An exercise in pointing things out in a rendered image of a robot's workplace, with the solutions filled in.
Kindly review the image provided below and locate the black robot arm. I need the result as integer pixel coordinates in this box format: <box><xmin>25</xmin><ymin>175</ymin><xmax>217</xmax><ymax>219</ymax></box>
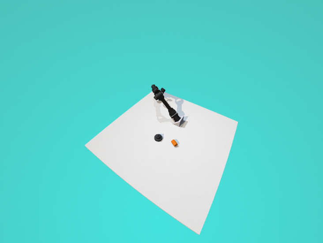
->
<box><xmin>151</xmin><ymin>84</ymin><xmax>181</xmax><ymax>122</ymax></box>

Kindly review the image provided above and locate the orange cylinder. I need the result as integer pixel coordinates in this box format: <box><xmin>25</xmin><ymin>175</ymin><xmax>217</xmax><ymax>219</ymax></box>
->
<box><xmin>171</xmin><ymin>140</ymin><xmax>178</xmax><ymax>147</ymax></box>

